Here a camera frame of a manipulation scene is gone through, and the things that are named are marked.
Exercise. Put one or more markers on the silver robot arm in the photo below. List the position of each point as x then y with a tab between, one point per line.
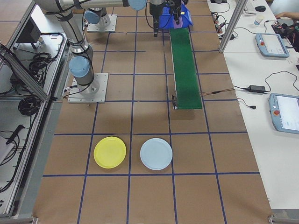
95	17
77	46

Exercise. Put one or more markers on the small black adapter box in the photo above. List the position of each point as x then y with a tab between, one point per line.
230	36

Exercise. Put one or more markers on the aluminium corner bar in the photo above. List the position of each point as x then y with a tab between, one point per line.
28	219
280	217

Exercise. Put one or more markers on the metal bar frame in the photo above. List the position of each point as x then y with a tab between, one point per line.
28	77

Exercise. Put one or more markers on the grey blue teach pendant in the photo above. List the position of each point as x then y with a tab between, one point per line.
286	114
272	45

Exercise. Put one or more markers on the aluminium profile post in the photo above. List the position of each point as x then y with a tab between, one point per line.
231	25

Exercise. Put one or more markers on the black computer mouse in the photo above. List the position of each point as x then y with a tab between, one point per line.
260	8

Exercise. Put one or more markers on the light blue round plate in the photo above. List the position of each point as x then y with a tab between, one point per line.
156	154

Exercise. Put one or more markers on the white side desk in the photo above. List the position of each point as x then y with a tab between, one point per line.
257	65

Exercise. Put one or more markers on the black box device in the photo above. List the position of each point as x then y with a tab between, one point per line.
29	32

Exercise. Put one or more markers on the yellow round plate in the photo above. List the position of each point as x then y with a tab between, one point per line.
109	152

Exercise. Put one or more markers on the white keyboard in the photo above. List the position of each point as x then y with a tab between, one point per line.
250	7

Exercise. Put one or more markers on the small white bottle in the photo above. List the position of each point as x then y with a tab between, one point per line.
41	40

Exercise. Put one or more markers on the green belt conveyor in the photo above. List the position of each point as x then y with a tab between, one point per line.
184	70

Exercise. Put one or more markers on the white sheet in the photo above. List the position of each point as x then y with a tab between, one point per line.
4	149

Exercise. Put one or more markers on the bystander hand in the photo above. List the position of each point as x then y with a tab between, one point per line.
282	16

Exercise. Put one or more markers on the black power adapter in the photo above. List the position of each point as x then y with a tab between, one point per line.
257	88

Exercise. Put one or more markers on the blue plastic storage bin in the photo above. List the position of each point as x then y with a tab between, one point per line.
187	18

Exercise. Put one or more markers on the white paper cup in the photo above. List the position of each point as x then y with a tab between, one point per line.
258	21

